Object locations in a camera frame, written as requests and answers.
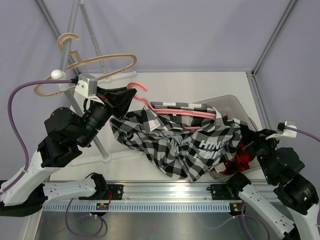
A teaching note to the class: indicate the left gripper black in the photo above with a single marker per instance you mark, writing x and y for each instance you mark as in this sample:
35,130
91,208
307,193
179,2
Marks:
118,99

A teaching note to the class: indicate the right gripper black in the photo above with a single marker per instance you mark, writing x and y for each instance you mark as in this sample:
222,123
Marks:
258,136

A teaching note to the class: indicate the red black plaid shirt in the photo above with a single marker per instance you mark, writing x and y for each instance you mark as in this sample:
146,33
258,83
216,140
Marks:
240,162

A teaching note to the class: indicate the beige plastic hanger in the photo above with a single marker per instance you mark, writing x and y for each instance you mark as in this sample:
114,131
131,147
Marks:
90,65

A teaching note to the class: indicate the grey black plaid shirt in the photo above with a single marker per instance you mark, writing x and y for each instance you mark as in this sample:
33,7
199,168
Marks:
180,146

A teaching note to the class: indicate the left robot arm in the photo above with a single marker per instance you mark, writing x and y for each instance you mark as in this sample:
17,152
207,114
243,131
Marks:
28,192

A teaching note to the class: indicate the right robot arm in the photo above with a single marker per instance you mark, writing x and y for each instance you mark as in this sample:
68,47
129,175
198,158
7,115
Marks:
281,168

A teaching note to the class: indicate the clear plastic bin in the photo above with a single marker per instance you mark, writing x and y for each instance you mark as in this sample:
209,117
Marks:
229,105

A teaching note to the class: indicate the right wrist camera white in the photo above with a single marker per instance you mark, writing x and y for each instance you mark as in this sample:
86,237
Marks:
285,130

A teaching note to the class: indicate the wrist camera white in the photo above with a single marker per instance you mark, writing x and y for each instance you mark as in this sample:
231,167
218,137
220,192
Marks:
285,130
86,86

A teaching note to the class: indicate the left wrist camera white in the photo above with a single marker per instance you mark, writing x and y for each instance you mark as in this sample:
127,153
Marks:
86,86

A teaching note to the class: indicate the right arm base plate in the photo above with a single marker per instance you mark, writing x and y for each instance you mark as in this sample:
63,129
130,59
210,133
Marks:
219,192

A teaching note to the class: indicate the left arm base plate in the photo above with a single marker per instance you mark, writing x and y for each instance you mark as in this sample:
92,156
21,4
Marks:
114,192

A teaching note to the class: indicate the aluminium front rail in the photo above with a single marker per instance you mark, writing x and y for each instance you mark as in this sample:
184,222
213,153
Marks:
138,192

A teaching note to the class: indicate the slotted cable duct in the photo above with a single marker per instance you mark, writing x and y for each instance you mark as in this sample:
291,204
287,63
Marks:
138,207

